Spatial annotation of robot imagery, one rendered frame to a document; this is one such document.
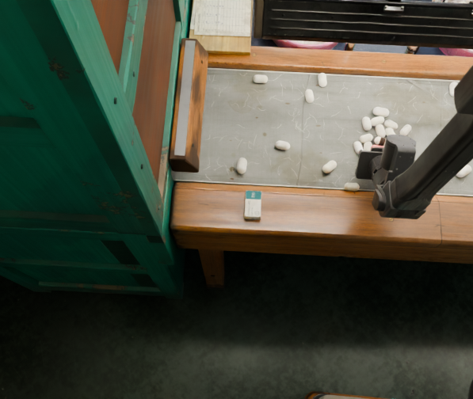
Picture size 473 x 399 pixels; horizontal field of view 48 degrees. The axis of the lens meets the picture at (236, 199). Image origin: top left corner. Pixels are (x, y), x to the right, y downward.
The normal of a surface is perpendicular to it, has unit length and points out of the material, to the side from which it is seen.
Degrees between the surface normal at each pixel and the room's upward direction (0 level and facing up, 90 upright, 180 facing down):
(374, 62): 0
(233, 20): 0
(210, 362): 0
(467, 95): 86
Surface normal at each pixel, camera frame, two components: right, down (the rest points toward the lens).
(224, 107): 0.01, -0.33
